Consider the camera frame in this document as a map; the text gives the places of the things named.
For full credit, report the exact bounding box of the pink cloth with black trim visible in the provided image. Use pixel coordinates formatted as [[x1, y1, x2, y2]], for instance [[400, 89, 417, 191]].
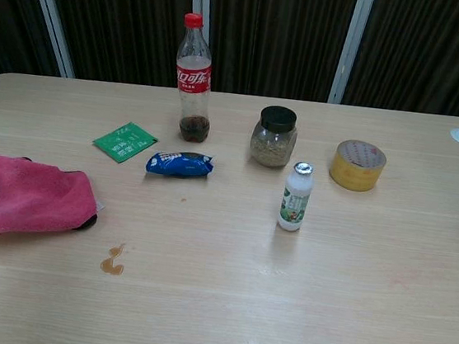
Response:
[[0, 153, 110, 280]]

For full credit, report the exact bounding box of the blue cookie pack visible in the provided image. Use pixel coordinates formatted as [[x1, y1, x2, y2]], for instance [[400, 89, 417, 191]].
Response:
[[143, 146, 218, 183]]

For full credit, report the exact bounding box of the small white milk bottle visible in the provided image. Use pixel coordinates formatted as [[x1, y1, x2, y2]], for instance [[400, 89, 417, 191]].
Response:
[[275, 159, 317, 234]]

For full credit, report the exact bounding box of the cola bottle with red cap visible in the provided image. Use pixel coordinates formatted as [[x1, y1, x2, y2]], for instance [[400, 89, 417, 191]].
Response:
[[167, 11, 224, 144]]

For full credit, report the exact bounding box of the green sachet packet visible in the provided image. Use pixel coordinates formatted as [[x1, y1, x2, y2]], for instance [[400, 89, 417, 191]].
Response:
[[90, 117, 161, 169]]

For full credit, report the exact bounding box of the yellow tape roll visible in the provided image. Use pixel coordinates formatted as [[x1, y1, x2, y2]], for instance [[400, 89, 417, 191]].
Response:
[[326, 136, 390, 196]]

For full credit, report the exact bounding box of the brown liquid spill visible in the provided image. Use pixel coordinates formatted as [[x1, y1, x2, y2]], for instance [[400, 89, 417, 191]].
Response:
[[99, 240, 128, 276]]

